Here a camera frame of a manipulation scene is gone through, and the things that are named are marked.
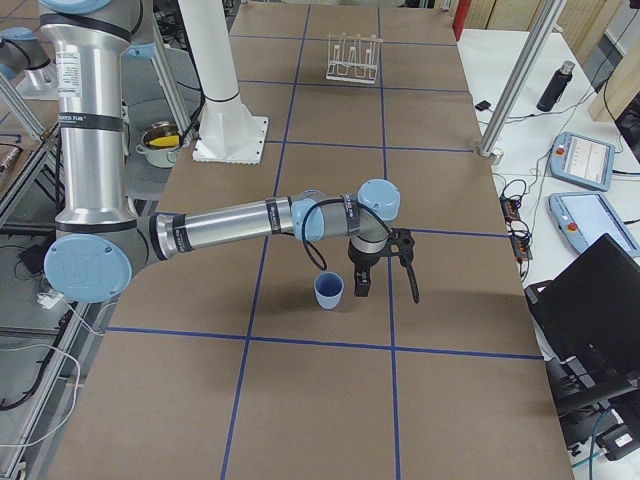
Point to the black usb hub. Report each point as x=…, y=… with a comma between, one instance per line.
x=519, y=233

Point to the white pot with yellow item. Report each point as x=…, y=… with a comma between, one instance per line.
x=160, y=144

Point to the upper teach pendant tablet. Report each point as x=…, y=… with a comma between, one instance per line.
x=582, y=161

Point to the white wire cup holder rack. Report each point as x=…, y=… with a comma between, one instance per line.
x=353, y=58

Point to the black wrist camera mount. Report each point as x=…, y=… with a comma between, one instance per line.
x=400, y=244

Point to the aluminium frame post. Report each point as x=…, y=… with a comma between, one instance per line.
x=524, y=64

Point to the light blue plastic cup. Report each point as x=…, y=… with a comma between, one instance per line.
x=328, y=289

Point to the black laptop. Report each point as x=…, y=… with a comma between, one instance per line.
x=590, y=311

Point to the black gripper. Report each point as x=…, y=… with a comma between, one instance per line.
x=363, y=262

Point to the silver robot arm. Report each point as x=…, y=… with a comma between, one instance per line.
x=22, y=52
x=101, y=244

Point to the lower teach pendant tablet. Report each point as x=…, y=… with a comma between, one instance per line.
x=583, y=217

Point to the small black device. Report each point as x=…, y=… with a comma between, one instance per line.
x=482, y=105

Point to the teach pendant tablet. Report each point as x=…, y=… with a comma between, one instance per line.
x=582, y=161
x=583, y=217

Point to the black water bottle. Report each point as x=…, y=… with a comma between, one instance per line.
x=556, y=87

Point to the white pedestal base plate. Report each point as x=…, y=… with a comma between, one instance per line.
x=229, y=133

